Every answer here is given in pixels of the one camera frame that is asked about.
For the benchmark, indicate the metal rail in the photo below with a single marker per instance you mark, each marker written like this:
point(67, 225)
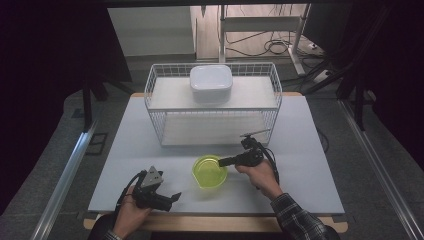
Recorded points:
point(380, 173)
point(63, 183)

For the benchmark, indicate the green translucent bowl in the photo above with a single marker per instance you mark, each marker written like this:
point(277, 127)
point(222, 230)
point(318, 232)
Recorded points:
point(210, 173)

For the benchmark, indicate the person's right hand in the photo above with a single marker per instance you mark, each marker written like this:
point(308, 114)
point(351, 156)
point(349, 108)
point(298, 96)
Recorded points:
point(261, 178)

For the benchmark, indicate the dark floor outlet cover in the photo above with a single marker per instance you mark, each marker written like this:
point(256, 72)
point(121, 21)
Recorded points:
point(96, 143)

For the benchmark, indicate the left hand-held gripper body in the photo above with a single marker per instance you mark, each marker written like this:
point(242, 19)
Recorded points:
point(151, 195)

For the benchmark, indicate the person's left hand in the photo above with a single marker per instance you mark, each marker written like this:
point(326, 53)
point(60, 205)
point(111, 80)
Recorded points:
point(131, 216)

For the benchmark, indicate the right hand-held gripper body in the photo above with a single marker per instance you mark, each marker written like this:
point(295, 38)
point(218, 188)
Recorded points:
point(251, 158)

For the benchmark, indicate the white desk frame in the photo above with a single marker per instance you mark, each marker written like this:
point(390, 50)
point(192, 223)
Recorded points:
point(260, 24)

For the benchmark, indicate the black stand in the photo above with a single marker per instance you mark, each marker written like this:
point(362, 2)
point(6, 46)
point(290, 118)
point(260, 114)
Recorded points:
point(87, 106)
point(359, 106)

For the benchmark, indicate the white square container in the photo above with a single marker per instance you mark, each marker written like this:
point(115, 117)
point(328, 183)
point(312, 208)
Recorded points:
point(210, 81)

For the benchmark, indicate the white power strip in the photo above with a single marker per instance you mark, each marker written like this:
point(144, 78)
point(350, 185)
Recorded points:
point(322, 76)

